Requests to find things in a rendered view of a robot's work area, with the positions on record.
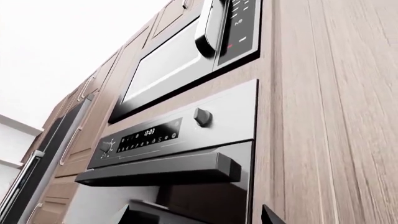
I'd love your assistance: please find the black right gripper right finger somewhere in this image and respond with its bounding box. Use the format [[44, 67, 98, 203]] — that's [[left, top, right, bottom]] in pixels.
[[261, 203, 287, 224]]

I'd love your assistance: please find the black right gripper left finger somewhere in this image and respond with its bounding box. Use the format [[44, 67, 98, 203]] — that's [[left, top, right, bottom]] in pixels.
[[104, 203, 131, 224]]

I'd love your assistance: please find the oven knob with symbols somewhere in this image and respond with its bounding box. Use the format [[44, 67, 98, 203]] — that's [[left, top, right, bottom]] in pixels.
[[98, 138, 118, 157]]

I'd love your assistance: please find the black oven clock display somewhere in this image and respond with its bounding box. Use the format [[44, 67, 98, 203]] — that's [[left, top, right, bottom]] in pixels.
[[116, 117, 183, 154]]

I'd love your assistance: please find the round grey oven knob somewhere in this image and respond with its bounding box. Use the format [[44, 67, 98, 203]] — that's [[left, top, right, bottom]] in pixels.
[[192, 106, 214, 128]]

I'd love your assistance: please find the steel oven control panel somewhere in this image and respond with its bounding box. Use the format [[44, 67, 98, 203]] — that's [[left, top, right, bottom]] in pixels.
[[86, 78, 259, 170]]

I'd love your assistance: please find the black steel refrigerator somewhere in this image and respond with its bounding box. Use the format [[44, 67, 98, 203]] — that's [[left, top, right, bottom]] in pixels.
[[0, 93, 95, 224]]

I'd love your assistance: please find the built-in steel microwave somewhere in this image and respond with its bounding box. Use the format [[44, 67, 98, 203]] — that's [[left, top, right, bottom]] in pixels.
[[107, 0, 262, 125]]

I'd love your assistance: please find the black microwave control panel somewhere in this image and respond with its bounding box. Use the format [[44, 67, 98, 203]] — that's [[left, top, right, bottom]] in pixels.
[[216, 0, 261, 67]]

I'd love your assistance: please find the black oven door handle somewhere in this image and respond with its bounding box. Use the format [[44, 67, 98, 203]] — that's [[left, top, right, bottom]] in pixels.
[[74, 151, 243, 187]]

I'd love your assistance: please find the long steel cabinet handle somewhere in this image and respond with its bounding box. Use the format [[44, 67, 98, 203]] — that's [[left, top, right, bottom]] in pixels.
[[58, 126, 83, 166]]

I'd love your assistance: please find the short steel cabinet handle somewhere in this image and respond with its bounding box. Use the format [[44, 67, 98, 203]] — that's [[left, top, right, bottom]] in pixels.
[[79, 76, 96, 101], [25, 202, 44, 224]]

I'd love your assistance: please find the steel refrigerator handle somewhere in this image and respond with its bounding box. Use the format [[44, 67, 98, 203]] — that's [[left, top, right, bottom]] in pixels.
[[0, 149, 44, 222]]

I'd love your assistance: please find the wooden kitchen cabinet wall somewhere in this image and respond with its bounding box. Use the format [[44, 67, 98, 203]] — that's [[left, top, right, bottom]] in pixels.
[[23, 0, 398, 224]]

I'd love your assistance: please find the white wall shelf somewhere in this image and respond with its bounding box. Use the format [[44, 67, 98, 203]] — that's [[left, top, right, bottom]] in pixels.
[[0, 113, 44, 175]]

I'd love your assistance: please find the chrome microwave door handle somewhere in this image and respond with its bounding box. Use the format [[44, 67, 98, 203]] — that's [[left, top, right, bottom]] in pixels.
[[194, 0, 231, 56]]

